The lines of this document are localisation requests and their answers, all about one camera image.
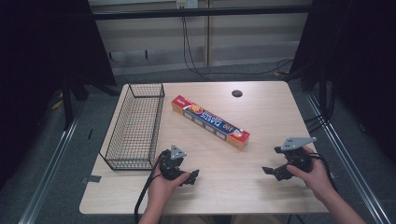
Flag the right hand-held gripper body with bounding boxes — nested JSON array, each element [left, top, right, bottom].
[[274, 136, 318, 174]]

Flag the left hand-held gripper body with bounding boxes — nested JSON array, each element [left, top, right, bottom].
[[159, 144, 188, 181]]

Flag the black wire basket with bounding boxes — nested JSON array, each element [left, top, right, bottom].
[[98, 82, 165, 172]]

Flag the long plastic wrap box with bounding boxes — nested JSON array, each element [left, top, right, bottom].
[[171, 94, 251, 152]]

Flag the person's left hand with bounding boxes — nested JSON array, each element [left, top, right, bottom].
[[148, 161, 191, 213]]

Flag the person's right hand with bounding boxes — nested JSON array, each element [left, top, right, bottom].
[[286, 145, 339, 202]]

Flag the grey tape piece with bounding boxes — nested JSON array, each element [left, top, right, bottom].
[[79, 175, 103, 185]]

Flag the black curtain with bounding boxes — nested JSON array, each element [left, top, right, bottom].
[[0, 0, 118, 190], [288, 0, 396, 164]]

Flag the black stand leg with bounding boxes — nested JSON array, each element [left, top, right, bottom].
[[61, 78, 75, 131]]

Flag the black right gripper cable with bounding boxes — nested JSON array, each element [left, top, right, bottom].
[[309, 152, 339, 192]]

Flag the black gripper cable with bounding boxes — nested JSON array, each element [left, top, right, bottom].
[[309, 152, 339, 192], [134, 150, 166, 224]]

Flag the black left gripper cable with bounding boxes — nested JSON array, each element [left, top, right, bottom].
[[134, 150, 166, 224]]

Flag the black floor cables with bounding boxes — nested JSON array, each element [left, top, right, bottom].
[[303, 83, 336, 134]]

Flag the metal floor rail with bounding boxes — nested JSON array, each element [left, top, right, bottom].
[[304, 91, 392, 224], [18, 113, 80, 224]]

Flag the black hanging wall cables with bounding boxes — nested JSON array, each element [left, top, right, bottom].
[[181, 15, 294, 82]]

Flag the black horizontal frame bar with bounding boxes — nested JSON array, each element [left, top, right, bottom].
[[92, 5, 313, 21]]

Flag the white wall outlet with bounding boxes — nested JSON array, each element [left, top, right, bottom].
[[175, 0, 200, 9]]

